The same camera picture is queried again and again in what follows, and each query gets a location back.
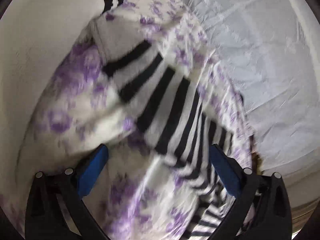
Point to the purple floral bed sheet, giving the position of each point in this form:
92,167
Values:
58,106

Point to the brown folded blankets stack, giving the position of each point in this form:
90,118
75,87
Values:
258,162

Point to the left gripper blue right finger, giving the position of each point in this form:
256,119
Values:
261,209

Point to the black white striped sweater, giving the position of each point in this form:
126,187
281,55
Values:
181,100

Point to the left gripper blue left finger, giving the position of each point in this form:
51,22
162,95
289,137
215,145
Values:
55,209

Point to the white lace cover cloth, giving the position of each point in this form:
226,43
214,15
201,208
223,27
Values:
270,49

